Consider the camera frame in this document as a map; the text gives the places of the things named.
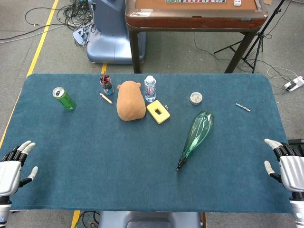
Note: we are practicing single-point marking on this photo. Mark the white power strip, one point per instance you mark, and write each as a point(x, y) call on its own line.
point(294, 84)

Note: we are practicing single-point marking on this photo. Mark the blue grey robot torso base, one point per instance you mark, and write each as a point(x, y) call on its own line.
point(149, 219)

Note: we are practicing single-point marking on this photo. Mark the black tripod stand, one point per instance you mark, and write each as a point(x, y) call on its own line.
point(259, 39)

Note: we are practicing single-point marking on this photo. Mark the single white mahjong tile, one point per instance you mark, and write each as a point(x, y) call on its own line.
point(237, 2)

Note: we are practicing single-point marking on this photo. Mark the yellow sponge with hole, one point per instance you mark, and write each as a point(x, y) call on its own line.
point(164, 116)

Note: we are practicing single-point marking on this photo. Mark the brown plush toy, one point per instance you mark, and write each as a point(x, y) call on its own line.
point(130, 102)

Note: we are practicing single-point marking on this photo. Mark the black box device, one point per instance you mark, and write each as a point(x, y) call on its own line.
point(297, 145)

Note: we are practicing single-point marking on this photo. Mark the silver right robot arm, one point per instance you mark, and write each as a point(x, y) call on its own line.
point(298, 211)

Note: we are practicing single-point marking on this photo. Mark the row of mahjong tiles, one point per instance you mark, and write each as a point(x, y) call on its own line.
point(194, 1)

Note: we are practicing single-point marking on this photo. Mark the green spray bottle black nozzle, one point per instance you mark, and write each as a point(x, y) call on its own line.
point(199, 133)

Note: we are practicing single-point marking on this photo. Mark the brown mahjong table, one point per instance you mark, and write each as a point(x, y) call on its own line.
point(194, 22)

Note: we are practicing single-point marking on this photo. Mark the short wooden pencil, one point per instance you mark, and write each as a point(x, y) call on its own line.
point(106, 98)

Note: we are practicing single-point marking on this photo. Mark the clear plastic water bottle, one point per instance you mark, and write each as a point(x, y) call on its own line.
point(150, 91)

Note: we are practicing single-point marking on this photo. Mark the grey power strip with plugs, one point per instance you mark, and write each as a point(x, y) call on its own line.
point(80, 34)

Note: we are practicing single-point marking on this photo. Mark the blue table cloth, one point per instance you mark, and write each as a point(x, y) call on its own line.
point(95, 154)

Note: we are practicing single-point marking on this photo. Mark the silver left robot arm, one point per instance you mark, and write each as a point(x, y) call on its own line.
point(4, 210)

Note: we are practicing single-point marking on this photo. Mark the green energy drink can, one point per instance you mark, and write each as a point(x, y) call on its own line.
point(66, 101)

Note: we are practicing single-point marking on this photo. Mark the small metal paper clip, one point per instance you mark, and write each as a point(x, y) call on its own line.
point(167, 106)

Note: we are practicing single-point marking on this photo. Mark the metal drill bit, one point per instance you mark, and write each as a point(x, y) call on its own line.
point(243, 107)

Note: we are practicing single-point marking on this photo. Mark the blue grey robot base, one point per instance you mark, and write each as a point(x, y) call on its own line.
point(109, 35)

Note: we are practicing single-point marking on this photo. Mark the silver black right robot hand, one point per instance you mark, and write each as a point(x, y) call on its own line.
point(293, 171)

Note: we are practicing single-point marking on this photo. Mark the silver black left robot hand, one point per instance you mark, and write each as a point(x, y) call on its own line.
point(9, 173)

